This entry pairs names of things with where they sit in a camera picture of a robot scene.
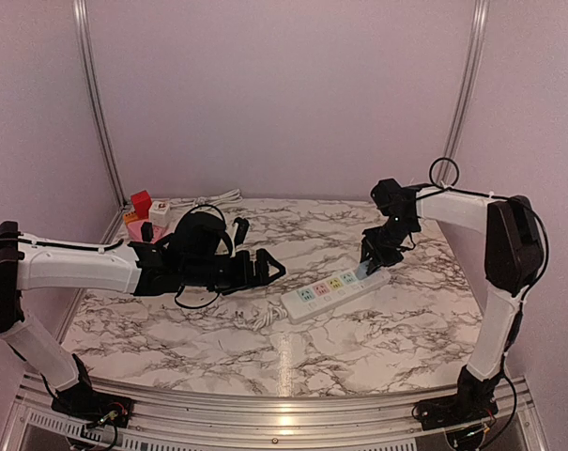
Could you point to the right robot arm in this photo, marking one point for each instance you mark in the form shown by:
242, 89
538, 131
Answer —
516, 254

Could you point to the right aluminium frame post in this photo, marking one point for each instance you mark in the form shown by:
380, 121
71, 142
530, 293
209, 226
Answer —
443, 170

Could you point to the white multicolour power strip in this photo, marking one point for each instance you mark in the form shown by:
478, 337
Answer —
329, 293

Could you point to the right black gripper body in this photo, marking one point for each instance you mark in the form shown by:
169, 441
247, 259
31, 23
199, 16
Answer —
389, 239

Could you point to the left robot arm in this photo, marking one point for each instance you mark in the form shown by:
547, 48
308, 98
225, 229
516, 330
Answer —
201, 252

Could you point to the pink triangular power strip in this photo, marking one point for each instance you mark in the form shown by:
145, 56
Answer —
134, 233

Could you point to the white cube socket adapter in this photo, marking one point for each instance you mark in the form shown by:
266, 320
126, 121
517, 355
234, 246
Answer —
159, 213

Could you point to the red cube socket adapter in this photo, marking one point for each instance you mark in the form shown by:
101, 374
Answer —
142, 203

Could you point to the aluminium front rail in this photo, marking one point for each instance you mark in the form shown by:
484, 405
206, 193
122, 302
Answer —
163, 419

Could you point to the blue small plug adapter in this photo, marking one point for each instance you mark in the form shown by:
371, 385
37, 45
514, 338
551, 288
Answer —
363, 270

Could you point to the orange power strip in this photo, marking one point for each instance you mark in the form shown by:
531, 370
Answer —
131, 216

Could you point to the aluminium frame post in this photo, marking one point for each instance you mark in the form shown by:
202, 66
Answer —
81, 17
443, 170

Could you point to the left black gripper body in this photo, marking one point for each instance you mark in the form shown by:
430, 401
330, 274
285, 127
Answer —
240, 279

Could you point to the left aluminium frame post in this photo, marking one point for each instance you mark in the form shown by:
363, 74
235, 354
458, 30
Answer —
81, 17

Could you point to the black power adapter with cable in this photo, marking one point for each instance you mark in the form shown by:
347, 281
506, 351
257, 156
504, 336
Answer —
147, 232

